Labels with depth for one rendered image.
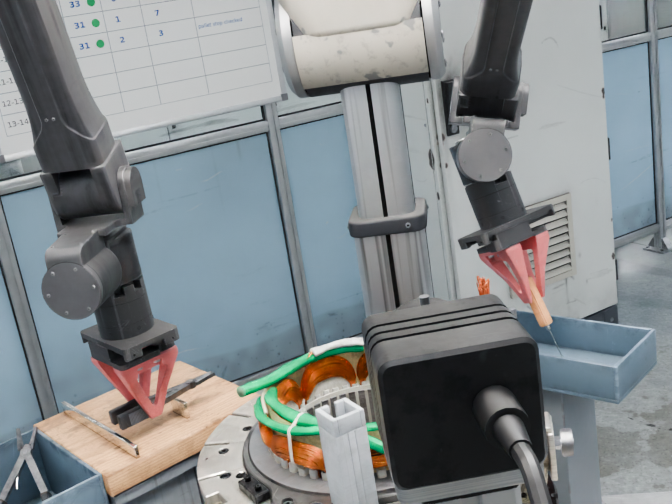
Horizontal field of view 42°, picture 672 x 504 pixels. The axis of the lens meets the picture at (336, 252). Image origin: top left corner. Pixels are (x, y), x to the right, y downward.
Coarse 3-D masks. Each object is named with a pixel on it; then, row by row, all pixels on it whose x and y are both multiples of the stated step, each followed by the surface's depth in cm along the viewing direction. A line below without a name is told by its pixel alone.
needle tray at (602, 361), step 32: (576, 320) 106; (544, 352) 108; (576, 352) 106; (608, 352) 104; (640, 352) 97; (544, 384) 99; (576, 384) 96; (608, 384) 94; (576, 416) 103; (576, 448) 104; (576, 480) 104
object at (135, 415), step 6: (132, 408) 92; (138, 408) 92; (120, 414) 92; (126, 414) 91; (132, 414) 92; (138, 414) 92; (144, 414) 93; (120, 420) 91; (126, 420) 91; (132, 420) 92; (138, 420) 92; (120, 426) 91; (126, 426) 91
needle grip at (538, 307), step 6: (528, 276) 103; (534, 288) 102; (534, 294) 102; (534, 300) 102; (540, 300) 102; (534, 306) 102; (540, 306) 102; (534, 312) 102; (540, 312) 102; (546, 312) 102; (540, 318) 102; (546, 318) 102; (540, 324) 102; (546, 324) 102
